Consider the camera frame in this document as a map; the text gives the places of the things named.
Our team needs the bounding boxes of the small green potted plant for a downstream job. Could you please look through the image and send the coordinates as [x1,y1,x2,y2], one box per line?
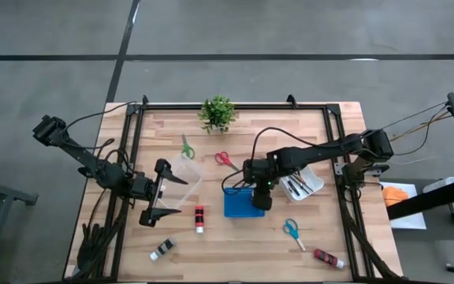
[198,95,237,135]

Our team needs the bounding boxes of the orange paint bottle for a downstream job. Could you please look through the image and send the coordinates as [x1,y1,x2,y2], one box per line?
[194,205,206,234]

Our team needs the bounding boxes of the orange cloth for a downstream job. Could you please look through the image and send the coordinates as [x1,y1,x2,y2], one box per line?
[382,186,410,207]

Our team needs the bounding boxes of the black sleeved cable bundle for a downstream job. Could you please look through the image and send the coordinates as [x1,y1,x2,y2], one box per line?
[76,189,129,282]

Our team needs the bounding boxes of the clear plastic container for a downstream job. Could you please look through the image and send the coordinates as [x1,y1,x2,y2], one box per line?
[154,155,204,210]

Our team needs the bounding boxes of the white plastic bin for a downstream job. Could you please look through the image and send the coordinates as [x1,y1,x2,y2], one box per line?
[280,164,326,203]

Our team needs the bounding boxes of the blue handled scissors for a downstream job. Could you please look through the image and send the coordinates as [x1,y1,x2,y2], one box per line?
[282,219,307,252]

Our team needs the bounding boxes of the dark red paint bottle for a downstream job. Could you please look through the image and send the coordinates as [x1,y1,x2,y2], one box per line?
[314,248,348,270]

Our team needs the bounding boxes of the red handled scissors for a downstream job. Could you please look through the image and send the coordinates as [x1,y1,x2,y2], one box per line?
[214,151,240,173]

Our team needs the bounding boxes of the loose thin cables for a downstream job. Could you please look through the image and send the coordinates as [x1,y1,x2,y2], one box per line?
[384,101,453,166]

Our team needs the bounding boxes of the white paper sheet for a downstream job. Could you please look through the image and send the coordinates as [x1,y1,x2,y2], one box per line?
[379,181,427,230]

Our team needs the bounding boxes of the black aluminium table frame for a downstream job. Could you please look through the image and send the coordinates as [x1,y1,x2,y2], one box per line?
[108,94,404,283]

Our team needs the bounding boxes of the black diagonal beam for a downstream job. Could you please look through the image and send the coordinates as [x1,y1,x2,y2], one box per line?
[386,175,454,221]

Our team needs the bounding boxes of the blue plastic basket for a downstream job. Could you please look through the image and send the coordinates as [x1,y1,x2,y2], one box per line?
[222,186,266,219]

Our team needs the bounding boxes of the light grey cylinder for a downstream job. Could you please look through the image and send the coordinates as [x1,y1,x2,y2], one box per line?
[422,176,454,194]

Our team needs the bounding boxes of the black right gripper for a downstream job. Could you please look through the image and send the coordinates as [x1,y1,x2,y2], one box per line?
[242,156,281,211]

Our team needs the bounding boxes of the green handled scissors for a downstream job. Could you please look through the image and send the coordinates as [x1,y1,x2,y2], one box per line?
[180,134,195,160]

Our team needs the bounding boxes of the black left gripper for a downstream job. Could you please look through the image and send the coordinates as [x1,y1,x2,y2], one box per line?
[131,158,189,228]

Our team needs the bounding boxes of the dark grey side table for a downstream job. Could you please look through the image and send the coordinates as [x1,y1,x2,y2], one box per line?
[0,172,39,284]

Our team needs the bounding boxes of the grey black paint bottle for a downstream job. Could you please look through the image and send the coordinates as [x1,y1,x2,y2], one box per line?
[149,237,177,262]

